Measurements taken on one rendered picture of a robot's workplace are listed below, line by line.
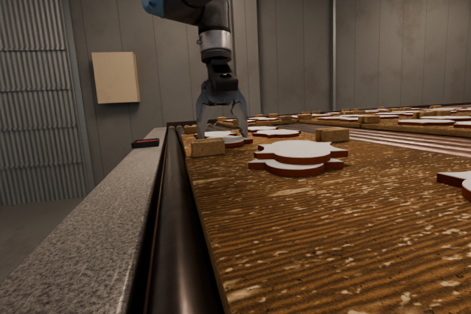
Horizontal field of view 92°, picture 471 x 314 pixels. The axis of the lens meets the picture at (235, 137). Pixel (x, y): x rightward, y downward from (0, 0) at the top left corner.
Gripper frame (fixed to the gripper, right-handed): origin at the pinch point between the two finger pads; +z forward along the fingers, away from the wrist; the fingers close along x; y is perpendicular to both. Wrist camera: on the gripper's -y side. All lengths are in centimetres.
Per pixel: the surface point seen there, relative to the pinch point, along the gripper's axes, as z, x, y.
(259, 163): 1.5, 0.4, -24.0
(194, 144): -0.7, 7.8, -12.7
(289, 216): 3.0, 3.0, -37.0
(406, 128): 1, -54, 0
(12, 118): -25, 195, 271
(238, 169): 2.2, 3.0, -23.2
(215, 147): 0.2, 4.2, -12.6
